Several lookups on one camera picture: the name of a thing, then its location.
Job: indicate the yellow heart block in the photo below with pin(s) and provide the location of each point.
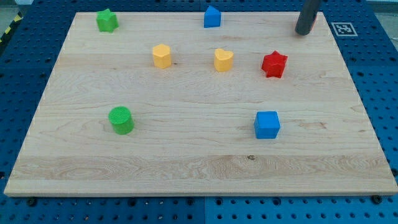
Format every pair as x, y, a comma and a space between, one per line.
223, 60

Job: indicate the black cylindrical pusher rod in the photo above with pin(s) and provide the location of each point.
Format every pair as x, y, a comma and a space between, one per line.
307, 17

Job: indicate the green star block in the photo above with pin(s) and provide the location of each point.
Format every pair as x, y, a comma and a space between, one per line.
107, 21

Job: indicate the black bolt right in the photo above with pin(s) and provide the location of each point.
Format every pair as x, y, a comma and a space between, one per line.
376, 199

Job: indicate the black bolt left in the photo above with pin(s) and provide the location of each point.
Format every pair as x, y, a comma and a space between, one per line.
31, 202

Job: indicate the blue cube block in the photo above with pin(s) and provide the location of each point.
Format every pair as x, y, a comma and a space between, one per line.
266, 124

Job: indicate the wooden board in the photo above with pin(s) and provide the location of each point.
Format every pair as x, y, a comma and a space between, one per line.
193, 126

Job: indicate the green cylinder block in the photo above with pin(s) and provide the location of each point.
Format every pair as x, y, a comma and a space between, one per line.
121, 120

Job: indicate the red star block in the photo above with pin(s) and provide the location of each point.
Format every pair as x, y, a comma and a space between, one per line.
274, 64

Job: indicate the black bolt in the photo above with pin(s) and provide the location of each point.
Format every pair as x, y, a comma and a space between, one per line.
31, 202
376, 199

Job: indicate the blue pentagon block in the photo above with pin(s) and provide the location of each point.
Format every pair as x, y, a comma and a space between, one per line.
212, 17

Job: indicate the white fiducial marker tag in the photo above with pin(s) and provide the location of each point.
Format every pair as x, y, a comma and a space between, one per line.
344, 29

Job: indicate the yellow hexagon block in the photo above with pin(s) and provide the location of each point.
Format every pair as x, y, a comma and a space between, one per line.
162, 56

